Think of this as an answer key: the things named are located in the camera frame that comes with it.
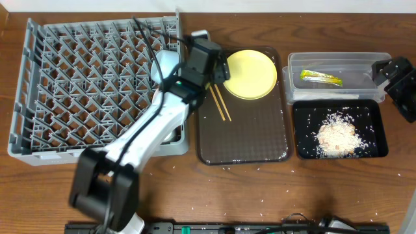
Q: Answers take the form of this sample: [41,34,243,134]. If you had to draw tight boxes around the light blue bowl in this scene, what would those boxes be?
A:
[150,50,179,84]

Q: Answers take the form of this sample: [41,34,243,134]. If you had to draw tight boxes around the yellow plate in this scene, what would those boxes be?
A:
[224,49,277,100]

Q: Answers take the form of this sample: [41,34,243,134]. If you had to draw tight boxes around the yellow green wrapper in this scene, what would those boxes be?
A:
[300,70,343,86]

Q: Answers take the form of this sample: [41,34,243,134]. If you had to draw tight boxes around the pink white bowl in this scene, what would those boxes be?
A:
[152,88,160,103]

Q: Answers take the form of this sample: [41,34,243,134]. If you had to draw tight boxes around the white green cup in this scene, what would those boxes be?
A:
[162,129,180,144]

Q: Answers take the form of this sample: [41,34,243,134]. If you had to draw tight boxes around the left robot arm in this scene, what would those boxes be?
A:
[69,30,229,233]

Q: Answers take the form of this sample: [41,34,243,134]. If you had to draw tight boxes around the black waste tray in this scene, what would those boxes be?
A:
[292,99,389,159]

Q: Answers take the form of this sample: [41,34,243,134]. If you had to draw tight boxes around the rice food waste pile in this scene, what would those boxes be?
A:
[314,112,369,158]

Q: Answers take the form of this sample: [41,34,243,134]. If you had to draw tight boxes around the grey dishwasher rack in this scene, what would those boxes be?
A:
[7,15,184,166]

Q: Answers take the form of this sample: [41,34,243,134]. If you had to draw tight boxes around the clear plastic bin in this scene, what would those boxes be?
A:
[282,52,391,105]

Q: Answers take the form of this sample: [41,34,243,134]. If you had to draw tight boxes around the brown serving tray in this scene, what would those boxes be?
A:
[196,46,293,166]

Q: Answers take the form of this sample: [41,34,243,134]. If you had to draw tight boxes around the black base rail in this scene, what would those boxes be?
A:
[64,219,390,234]

